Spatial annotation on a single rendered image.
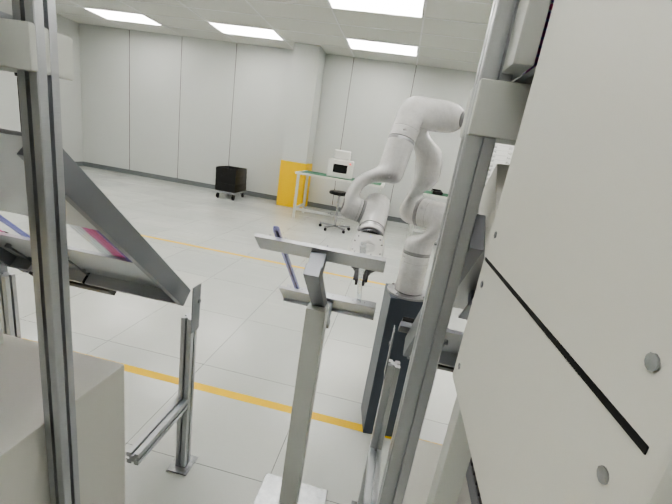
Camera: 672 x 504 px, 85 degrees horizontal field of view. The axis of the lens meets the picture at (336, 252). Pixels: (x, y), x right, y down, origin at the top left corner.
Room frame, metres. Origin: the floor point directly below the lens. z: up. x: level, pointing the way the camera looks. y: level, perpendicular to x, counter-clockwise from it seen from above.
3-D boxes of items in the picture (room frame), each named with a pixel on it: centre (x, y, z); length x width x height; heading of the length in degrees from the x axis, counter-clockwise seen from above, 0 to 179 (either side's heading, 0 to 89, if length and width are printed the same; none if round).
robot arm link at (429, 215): (1.52, -0.37, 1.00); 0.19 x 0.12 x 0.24; 55
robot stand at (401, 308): (1.54, -0.35, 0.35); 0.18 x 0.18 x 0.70; 2
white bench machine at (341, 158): (6.58, 0.15, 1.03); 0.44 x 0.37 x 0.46; 88
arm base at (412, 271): (1.54, -0.35, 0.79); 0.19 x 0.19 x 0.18
